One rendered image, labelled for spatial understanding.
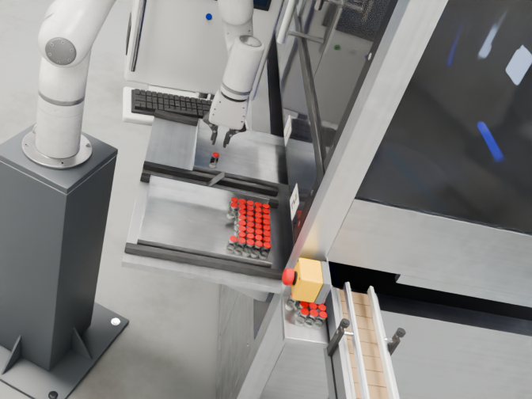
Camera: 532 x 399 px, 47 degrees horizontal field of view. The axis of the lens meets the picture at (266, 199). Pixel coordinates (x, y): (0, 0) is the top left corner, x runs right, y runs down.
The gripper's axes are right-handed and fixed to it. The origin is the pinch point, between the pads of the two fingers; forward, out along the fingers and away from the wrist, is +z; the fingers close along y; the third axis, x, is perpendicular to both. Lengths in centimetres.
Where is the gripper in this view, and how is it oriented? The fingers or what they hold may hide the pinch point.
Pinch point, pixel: (220, 138)
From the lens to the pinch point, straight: 180.3
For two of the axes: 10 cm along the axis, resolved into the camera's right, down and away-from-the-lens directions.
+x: 0.2, 6.3, -7.8
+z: -2.9, 7.5, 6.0
